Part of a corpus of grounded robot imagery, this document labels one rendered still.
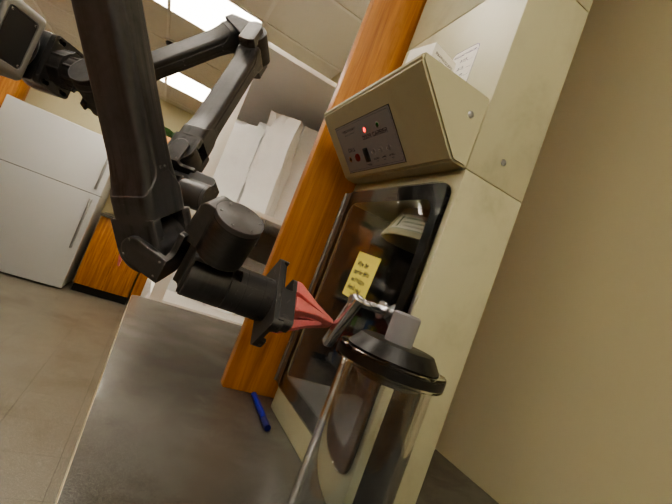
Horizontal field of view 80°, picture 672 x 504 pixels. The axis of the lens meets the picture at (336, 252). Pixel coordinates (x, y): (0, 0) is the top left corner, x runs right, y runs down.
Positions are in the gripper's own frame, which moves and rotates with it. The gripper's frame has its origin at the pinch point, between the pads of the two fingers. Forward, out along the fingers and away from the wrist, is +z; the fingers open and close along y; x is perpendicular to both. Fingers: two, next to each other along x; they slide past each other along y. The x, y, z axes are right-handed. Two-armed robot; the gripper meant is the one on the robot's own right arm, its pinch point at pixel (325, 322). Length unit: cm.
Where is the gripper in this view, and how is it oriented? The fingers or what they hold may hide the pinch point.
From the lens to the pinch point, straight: 55.9
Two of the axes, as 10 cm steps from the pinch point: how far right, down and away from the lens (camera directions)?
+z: 8.3, 3.8, 4.1
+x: -5.6, 5.7, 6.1
